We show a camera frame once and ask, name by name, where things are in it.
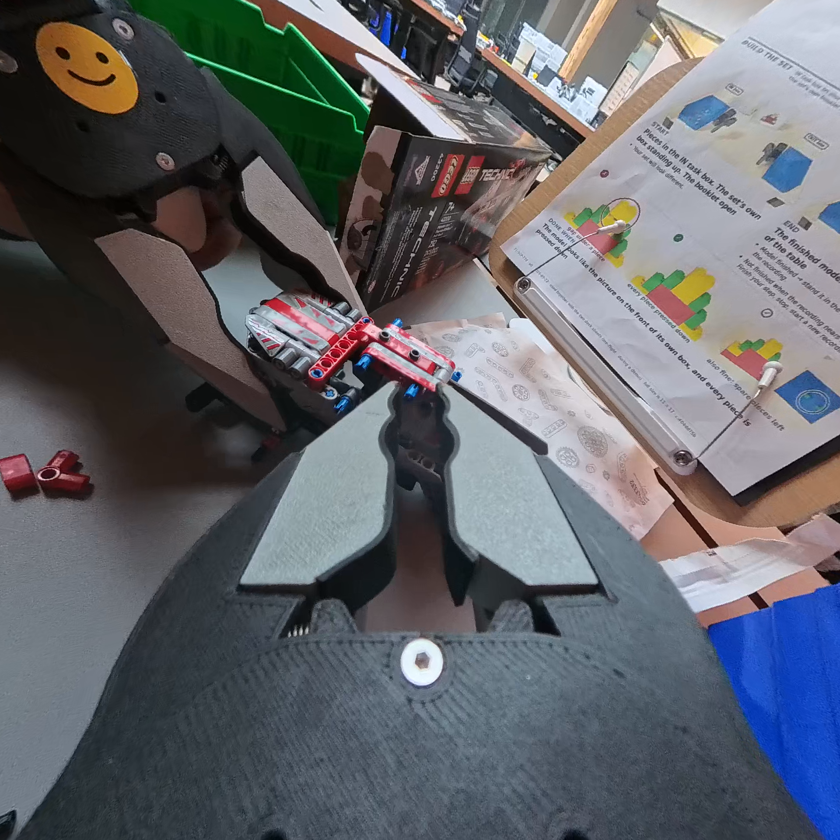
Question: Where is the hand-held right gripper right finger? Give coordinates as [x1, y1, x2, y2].
[434, 387, 601, 605]

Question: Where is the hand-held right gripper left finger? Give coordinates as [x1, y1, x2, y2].
[238, 382, 400, 592]

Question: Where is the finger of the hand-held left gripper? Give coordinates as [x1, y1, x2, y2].
[94, 225, 288, 432]
[230, 153, 370, 316]

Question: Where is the red grey lego car model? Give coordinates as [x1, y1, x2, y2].
[185, 292, 463, 493]

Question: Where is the lego set cardboard box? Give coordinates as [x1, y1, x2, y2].
[336, 52, 555, 315]

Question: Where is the red lego angle connector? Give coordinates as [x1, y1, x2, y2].
[0, 449, 93, 497]

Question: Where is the person's left hand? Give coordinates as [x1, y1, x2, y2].
[155, 190, 242, 270]

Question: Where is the green plastic bin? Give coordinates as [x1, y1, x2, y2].
[185, 52, 367, 227]
[128, 0, 371, 132]

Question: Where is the white patterned paper bag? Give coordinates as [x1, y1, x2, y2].
[406, 314, 675, 540]

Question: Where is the white page holder bar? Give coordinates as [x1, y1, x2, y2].
[514, 276, 698, 476]

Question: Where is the wooden desk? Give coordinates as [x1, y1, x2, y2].
[252, 0, 421, 80]
[410, 0, 595, 140]

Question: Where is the white paper slip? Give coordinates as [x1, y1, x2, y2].
[658, 514, 840, 614]

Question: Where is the brown board document stand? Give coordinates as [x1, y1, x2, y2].
[487, 56, 840, 534]

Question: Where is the blue plastic bin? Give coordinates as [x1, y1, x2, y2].
[707, 584, 840, 840]

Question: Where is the printed instruction sheet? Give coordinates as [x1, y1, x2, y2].
[500, 0, 840, 497]

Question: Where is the page holder wire arm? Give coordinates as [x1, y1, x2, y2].
[682, 360, 786, 462]
[523, 220, 632, 284]

